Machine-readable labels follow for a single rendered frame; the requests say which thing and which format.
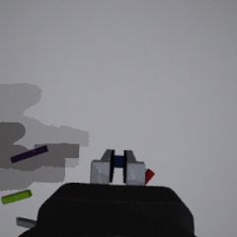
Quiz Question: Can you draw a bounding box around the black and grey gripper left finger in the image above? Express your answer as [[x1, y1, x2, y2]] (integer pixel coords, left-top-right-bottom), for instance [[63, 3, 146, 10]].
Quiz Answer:
[[90, 149, 115, 185]]

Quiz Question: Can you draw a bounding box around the purple rod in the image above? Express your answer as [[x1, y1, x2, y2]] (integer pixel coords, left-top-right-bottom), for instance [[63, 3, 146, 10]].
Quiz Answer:
[[10, 145, 48, 163]]

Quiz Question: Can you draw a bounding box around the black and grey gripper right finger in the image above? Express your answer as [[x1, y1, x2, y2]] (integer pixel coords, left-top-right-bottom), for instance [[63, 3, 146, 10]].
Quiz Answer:
[[123, 150, 145, 186]]

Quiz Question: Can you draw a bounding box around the dark red rod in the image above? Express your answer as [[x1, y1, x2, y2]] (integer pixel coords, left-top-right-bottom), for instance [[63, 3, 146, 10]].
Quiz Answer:
[[145, 169, 155, 185]]

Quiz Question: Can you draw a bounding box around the small blue cube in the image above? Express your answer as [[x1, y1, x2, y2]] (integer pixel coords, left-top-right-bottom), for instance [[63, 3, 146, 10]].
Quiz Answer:
[[114, 155, 123, 168]]

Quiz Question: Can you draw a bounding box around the grey rectangular block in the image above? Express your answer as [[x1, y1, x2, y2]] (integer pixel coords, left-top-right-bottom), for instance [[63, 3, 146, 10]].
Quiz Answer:
[[17, 217, 37, 229]]

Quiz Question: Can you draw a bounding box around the olive green rod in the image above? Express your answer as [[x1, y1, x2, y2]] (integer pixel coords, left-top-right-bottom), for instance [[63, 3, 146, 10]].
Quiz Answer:
[[1, 190, 32, 205]]

